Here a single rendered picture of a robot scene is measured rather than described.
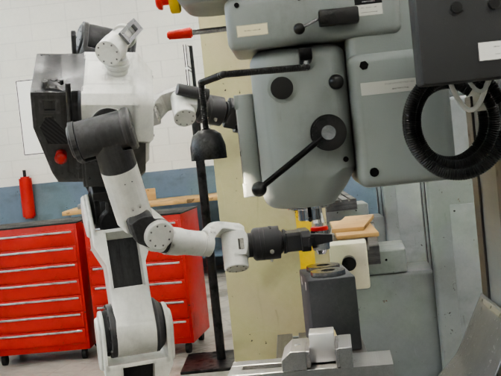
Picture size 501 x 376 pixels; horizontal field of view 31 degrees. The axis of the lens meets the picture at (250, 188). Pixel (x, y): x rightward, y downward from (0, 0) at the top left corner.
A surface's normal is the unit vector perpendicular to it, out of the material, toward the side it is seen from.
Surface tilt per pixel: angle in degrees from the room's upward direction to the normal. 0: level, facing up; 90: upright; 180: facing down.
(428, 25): 90
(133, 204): 108
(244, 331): 90
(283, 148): 90
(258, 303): 90
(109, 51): 119
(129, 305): 61
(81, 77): 35
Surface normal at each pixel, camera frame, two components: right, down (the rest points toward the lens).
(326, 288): 0.04, 0.05
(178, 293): -0.18, 0.07
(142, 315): 0.18, -0.47
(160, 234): 0.47, 0.31
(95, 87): 0.06, -0.80
